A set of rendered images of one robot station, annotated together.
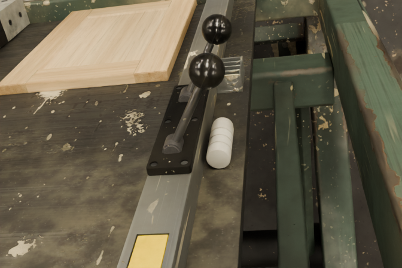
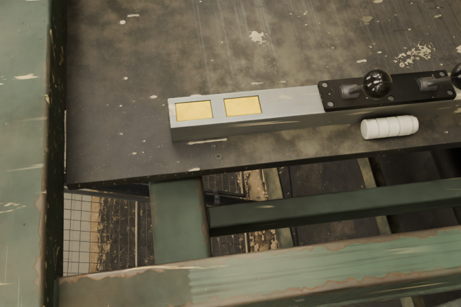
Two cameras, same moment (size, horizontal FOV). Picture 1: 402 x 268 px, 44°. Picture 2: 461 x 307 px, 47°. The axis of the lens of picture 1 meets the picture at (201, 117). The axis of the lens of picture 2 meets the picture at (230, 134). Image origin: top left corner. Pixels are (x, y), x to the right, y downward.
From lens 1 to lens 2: 0.47 m
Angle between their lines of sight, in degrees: 52
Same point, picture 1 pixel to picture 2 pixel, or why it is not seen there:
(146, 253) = (243, 105)
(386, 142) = (383, 244)
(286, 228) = (334, 198)
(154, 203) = (289, 97)
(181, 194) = (300, 111)
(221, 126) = (400, 122)
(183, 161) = (332, 103)
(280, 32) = not seen: outside the picture
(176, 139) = (348, 90)
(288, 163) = (416, 192)
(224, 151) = (368, 131)
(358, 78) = not seen: outside the picture
